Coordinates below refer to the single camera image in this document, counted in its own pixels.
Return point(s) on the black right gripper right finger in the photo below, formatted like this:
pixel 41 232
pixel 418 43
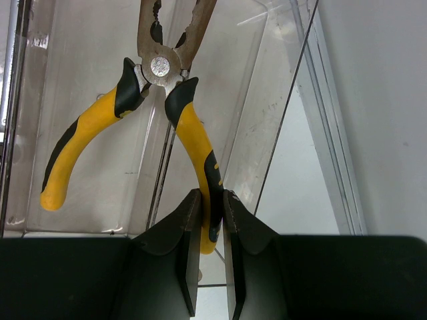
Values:
pixel 253 276

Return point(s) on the clear plastic tray left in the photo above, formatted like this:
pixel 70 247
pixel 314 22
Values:
pixel 8 147

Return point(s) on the clear plastic tray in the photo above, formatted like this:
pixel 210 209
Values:
pixel 136 171
pixel 8 147

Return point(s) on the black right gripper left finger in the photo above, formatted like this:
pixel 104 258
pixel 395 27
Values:
pixel 163 266

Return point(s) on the large chrome ratchet wrench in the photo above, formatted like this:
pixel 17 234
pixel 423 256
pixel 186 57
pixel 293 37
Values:
pixel 10 38

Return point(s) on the clear plastic tray right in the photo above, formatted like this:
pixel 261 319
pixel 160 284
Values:
pixel 136 171

